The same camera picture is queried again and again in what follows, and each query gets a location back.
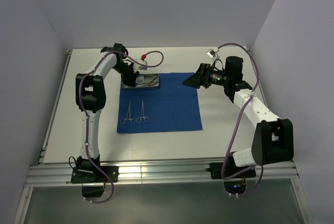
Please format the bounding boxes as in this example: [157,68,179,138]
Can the metal instrument tray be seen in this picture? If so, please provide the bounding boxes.
[121,74,160,90]

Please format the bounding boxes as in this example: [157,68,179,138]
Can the blue surgical drape cloth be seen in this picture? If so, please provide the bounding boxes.
[117,73,202,134]

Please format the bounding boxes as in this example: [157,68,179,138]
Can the steel needle holder forceps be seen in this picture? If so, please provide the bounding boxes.
[120,102,136,125]

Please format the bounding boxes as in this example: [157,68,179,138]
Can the steel hemostat forceps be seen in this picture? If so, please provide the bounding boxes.
[136,99,150,123]

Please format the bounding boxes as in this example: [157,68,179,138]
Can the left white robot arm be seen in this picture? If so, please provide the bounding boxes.
[71,43,139,183]

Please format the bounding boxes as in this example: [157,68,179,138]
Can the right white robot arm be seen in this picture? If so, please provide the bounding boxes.
[183,56,294,168]

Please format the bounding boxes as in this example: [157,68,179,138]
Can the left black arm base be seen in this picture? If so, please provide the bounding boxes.
[70,165,120,198]

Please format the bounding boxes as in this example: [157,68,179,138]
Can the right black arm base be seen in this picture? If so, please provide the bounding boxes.
[205,156,257,180]

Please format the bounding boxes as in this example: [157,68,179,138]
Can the green white gauze packet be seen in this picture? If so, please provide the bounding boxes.
[136,75,145,84]

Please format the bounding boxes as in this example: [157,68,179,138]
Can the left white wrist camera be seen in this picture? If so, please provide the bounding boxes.
[132,58,148,73]

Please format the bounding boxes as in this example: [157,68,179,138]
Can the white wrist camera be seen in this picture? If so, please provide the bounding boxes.
[207,48,220,67]
[132,58,148,73]

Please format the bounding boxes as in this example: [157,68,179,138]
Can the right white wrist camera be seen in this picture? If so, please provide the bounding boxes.
[207,48,220,67]

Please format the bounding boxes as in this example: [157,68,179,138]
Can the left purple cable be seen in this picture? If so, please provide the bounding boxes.
[78,51,164,204]

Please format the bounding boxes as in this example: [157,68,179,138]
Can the aluminium extrusion rail frame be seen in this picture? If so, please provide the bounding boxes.
[14,49,314,223]

